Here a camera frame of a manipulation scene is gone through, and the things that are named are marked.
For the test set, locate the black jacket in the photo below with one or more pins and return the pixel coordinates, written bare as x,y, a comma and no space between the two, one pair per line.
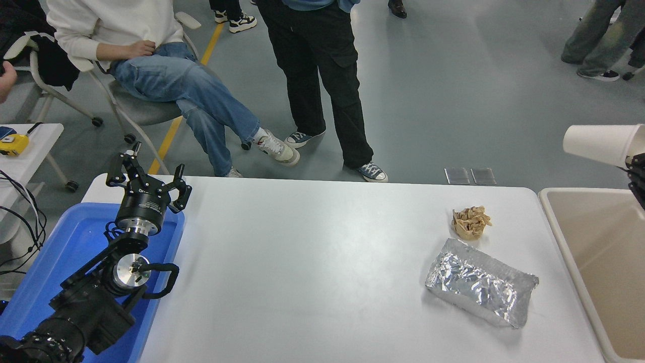
50,65

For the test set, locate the yellow tape measure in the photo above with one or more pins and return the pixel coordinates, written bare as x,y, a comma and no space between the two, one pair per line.
12,144

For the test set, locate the white side table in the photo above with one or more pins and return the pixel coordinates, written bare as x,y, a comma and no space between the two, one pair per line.
35,151

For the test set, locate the crumpled tan paper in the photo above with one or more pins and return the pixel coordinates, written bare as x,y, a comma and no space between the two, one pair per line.
471,222

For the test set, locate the dark blue small object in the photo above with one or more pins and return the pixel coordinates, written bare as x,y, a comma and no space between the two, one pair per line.
6,132

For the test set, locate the white-armed wheeled chair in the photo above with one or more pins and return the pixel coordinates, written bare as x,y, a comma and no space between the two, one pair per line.
34,70

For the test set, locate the grey seat wheeled chair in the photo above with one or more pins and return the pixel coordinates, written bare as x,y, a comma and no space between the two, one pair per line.
141,111

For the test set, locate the grey chair leg with caster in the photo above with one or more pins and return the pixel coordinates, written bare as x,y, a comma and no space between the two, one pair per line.
627,76

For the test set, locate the white paper cup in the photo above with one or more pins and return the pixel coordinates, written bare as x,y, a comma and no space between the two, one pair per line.
599,143

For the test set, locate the person's right hand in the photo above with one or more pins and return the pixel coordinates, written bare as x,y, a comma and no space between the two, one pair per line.
140,49

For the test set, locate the person's hand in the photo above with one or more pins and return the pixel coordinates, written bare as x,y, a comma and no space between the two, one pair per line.
7,78

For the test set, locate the blue plastic tray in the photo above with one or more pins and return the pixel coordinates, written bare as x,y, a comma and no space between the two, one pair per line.
65,247

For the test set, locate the dark hanging garment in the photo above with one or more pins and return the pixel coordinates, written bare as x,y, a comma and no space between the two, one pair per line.
640,50

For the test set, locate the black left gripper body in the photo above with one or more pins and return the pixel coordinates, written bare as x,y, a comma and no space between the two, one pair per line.
143,206

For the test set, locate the person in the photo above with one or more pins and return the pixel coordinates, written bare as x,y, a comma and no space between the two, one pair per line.
599,40
398,7
242,22
322,60
196,96

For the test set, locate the large pale bin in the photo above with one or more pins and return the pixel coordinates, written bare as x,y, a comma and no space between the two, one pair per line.
594,252

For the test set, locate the silver foil tray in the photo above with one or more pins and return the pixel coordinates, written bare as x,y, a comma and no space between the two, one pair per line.
473,285

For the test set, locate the silver floor plate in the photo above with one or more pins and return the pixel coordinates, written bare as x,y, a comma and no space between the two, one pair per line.
456,175
482,175

